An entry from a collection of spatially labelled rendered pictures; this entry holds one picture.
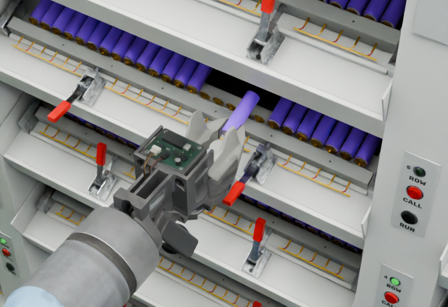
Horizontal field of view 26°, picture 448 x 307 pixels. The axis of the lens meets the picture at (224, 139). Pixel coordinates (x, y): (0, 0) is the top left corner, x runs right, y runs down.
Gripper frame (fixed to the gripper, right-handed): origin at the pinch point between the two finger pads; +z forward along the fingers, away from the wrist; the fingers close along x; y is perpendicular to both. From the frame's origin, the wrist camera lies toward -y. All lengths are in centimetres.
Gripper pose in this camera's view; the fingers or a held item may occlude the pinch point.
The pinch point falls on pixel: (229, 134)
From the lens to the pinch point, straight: 116.4
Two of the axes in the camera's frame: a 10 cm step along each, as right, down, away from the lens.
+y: 0.0, -6.9, -7.3
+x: -8.4, -3.9, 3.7
